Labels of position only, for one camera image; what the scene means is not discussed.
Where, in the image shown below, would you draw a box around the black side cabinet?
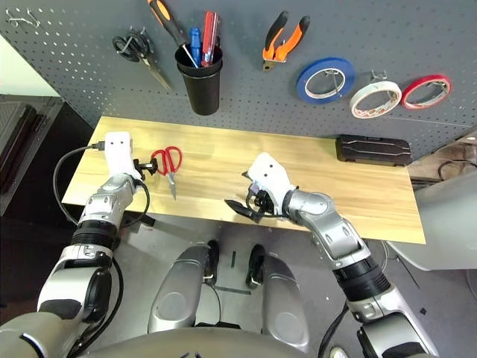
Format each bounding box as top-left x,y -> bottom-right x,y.
0,95 -> 94,217

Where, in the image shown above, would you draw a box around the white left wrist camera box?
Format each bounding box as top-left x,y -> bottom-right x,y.
104,131 -> 134,176

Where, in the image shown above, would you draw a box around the white printed tape roll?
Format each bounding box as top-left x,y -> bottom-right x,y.
349,81 -> 402,119

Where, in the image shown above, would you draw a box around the grey metal pegboard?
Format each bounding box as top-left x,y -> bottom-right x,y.
0,0 -> 477,157

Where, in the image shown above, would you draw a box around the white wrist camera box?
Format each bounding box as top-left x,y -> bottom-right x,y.
247,151 -> 296,201
104,131 -> 134,176

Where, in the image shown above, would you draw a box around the silver robot leg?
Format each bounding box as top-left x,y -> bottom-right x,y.
148,238 -> 221,335
245,244 -> 310,348

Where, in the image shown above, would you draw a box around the black cable loop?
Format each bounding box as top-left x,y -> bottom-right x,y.
437,159 -> 477,180

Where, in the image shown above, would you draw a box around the long black floor tape strip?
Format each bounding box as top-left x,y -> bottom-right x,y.
215,285 -> 251,295

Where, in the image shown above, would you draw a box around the blue handled screwdriver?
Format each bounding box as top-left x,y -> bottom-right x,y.
189,26 -> 203,68

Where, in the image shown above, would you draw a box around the small black tool case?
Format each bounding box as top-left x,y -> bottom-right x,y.
335,134 -> 413,167

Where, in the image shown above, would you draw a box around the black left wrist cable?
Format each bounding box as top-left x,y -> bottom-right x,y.
53,142 -> 107,224

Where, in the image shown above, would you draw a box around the grey robot torso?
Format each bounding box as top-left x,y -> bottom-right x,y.
0,313 -> 314,358

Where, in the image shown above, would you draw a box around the light grey panel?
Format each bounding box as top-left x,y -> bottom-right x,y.
385,178 -> 477,271

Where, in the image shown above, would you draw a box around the silver double wire hook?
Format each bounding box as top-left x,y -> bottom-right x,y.
5,7 -> 42,29

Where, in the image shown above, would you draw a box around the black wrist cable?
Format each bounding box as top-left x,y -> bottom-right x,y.
53,142 -> 107,224
318,301 -> 351,358

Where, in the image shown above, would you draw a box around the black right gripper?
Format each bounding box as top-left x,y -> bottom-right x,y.
224,171 -> 286,224

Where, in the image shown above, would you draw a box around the black handled scissors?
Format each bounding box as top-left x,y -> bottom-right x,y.
112,26 -> 173,91

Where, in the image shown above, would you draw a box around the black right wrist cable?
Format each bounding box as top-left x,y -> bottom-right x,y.
318,301 -> 351,358

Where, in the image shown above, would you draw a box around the red handled scissors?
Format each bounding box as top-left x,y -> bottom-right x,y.
151,145 -> 183,201

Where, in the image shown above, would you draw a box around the blue tape roll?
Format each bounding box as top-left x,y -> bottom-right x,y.
296,57 -> 356,104

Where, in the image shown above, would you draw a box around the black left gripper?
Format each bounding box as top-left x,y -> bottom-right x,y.
133,158 -> 159,179

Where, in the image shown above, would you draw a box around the black plastic cup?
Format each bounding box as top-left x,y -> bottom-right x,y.
174,44 -> 224,116

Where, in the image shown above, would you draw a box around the red tape roll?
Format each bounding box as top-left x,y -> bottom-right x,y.
401,74 -> 454,110

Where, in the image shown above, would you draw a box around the orange black pliers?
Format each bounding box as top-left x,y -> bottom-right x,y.
262,10 -> 311,72

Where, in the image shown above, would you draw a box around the silver robot left leg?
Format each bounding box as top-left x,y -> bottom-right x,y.
148,238 -> 221,335

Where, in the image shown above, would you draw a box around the black table bracket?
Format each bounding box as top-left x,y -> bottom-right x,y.
122,214 -> 156,227

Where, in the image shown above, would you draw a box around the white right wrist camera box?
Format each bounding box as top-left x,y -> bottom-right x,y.
247,151 -> 296,201

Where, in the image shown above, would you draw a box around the orange black screwdriver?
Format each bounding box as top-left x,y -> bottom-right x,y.
147,0 -> 200,69

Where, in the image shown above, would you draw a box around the silver robot right leg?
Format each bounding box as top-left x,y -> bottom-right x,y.
245,244 -> 310,348

